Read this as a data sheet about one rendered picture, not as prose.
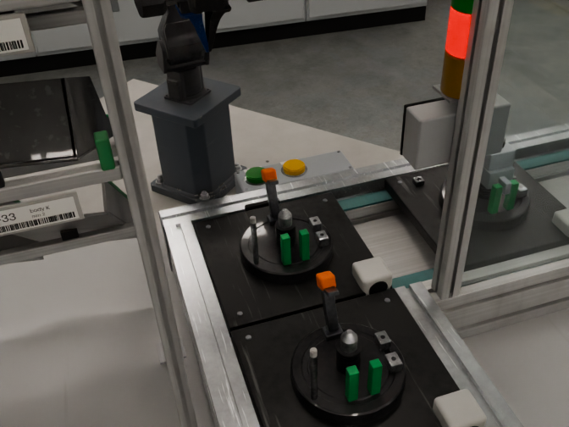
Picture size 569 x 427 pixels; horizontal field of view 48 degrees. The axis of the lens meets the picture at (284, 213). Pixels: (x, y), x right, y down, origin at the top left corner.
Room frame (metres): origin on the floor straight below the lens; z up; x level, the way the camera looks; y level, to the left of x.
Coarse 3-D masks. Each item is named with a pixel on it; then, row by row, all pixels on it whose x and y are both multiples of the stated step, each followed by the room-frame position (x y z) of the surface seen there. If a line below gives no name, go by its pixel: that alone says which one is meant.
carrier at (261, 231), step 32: (224, 224) 0.81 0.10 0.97; (256, 224) 0.78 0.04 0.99; (288, 224) 0.73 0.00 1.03; (320, 224) 0.76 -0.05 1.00; (224, 256) 0.73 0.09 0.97; (256, 256) 0.69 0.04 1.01; (288, 256) 0.68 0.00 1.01; (320, 256) 0.70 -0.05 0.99; (352, 256) 0.72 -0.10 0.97; (224, 288) 0.66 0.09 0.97; (256, 288) 0.66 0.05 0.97; (288, 288) 0.66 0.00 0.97; (352, 288) 0.65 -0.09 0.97; (384, 288) 0.65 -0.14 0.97; (256, 320) 0.60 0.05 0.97
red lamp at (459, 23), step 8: (456, 16) 0.67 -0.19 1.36; (464, 16) 0.66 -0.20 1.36; (448, 24) 0.68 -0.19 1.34; (456, 24) 0.66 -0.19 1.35; (464, 24) 0.66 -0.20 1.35; (448, 32) 0.68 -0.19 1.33; (456, 32) 0.66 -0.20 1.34; (464, 32) 0.66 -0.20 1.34; (448, 40) 0.68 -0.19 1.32; (456, 40) 0.66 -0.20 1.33; (464, 40) 0.66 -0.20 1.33; (448, 48) 0.67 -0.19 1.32; (456, 48) 0.66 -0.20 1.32; (464, 48) 0.66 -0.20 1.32; (456, 56) 0.66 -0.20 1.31; (464, 56) 0.66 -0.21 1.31
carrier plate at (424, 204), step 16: (400, 176) 0.92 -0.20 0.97; (416, 176) 0.92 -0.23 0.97; (432, 176) 0.91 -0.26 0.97; (400, 192) 0.87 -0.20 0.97; (416, 192) 0.87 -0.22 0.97; (432, 192) 0.87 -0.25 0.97; (416, 208) 0.83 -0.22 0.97; (432, 208) 0.82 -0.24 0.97; (416, 224) 0.80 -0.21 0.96; (432, 224) 0.79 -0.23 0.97; (432, 240) 0.75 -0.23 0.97
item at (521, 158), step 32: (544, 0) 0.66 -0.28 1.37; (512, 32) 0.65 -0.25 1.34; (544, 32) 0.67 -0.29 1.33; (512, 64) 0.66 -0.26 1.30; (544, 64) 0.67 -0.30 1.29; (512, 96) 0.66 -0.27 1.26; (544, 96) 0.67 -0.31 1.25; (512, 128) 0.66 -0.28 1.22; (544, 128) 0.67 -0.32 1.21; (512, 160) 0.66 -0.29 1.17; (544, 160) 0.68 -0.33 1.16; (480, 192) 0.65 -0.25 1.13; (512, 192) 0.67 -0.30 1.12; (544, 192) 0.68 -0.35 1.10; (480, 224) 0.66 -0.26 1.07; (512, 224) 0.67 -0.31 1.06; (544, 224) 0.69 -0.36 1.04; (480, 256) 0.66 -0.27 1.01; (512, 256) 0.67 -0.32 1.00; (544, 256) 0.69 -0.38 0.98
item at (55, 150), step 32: (0, 96) 0.52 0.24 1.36; (32, 96) 0.52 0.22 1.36; (64, 96) 0.52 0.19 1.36; (96, 96) 0.64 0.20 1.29; (0, 128) 0.50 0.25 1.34; (32, 128) 0.50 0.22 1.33; (64, 128) 0.51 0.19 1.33; (96, 128) 0.60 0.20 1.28; (0, 160) 0.49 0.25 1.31; (32, 160) 0.49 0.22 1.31; (64, 160) 0.49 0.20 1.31
